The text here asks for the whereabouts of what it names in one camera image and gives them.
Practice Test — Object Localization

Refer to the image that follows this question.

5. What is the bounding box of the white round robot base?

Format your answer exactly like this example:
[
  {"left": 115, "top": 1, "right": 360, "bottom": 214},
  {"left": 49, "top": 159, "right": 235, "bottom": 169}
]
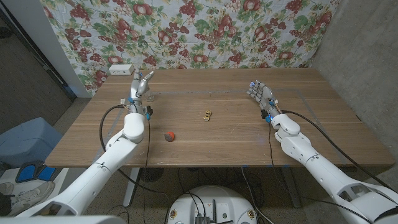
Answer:
[{"left": 167, "top": 185, "right": 258, "bottom": 224}]

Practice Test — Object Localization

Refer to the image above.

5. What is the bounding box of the blue grey storage bin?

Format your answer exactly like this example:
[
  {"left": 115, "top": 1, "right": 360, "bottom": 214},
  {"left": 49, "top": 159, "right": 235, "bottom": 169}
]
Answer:
[{"left": 0, "top": 117, "right": 63, "bottom": 169}]

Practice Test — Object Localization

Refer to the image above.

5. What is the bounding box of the white power strip box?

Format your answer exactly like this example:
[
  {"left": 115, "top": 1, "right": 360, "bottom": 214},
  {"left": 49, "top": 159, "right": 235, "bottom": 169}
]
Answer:
[{"left": 108, "top": 63, "right": 135, "bottom": 76}]

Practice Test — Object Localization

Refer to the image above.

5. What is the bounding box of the round black floor fan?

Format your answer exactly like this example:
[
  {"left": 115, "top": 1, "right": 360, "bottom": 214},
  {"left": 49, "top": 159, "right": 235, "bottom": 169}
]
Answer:
[{"left": 139, "top": 167, "right": 165, "bottom": 183}]

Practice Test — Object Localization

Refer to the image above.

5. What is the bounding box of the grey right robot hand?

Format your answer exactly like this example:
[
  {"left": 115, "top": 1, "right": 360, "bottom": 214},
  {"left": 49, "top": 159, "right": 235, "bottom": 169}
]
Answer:
[{"left": 247, "top": 80, "right": 280, "bottom": 121}]

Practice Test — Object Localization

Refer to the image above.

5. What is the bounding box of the grey floor cable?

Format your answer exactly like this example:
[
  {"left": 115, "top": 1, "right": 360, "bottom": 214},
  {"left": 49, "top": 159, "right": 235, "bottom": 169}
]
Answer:
[{"left": 241, "top": 166, "right": 274, "bottom": 224}]

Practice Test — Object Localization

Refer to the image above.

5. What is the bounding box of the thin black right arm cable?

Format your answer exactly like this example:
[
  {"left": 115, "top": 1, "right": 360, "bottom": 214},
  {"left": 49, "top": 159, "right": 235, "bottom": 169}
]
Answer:
[{"left": 268, "top": 122, "right": 376, "bottom": 224}]

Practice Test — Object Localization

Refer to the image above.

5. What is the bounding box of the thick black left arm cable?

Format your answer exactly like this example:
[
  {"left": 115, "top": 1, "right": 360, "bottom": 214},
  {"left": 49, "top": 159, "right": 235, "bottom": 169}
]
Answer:
[{"left": 98, "top": 105, "right": 171, "bottom": 200}]

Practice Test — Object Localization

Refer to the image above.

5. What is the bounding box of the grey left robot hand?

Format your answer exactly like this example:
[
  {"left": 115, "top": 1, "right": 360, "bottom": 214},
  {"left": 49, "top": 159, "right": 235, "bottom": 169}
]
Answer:
[{"left": 129, "top": 68, "right": 155, "bottom": 115}]

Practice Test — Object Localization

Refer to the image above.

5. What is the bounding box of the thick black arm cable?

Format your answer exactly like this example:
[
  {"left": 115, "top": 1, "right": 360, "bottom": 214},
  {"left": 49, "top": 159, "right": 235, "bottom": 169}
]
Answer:
[
  {"left": 98, "top": 105, "right": 171, "bottom": 200},
  {"left": 280, "top": 109, "right": 398, "bottom": 193}
]

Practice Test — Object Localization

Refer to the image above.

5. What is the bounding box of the white sneaker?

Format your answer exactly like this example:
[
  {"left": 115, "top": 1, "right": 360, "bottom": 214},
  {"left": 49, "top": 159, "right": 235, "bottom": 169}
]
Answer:
[
  {"left": 7, "top": 181, "right": 56, "bottom": 216},
  {"left": 0, "top": 182, "right": 15, "bottom": 197}
]

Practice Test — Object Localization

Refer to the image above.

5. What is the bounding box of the fruit print backdrop cloth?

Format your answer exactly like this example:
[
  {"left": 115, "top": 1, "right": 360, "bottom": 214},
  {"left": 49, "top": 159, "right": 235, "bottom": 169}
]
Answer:
[{"left": 39, "top": 0, "right": 341, "bottom": 96}]

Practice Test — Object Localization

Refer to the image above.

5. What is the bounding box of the grey table leg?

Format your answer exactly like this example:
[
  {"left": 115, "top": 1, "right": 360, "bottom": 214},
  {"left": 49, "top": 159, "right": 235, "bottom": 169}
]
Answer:
[{"left": 281, "top": 166, "right": 302, "bottom": 208}]

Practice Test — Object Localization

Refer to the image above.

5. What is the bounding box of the black and blue foot pedal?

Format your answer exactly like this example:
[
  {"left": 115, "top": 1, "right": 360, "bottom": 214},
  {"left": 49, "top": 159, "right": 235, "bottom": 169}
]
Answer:
[{"left": 15, "top": 160, "right": 58, "bottom": 184}]

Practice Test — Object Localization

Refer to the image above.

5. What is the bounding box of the white table leg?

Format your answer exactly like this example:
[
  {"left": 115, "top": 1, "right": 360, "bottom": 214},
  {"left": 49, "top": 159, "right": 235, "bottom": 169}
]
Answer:
[{"left": 123, "top": 167, "right": 141, "bottom": 208}]

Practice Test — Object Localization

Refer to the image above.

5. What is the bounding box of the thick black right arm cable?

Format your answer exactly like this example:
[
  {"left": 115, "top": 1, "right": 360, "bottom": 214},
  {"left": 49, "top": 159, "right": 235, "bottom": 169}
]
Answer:
[{"left": 280, "top": 109, "right": 398, "bottom": 193}]

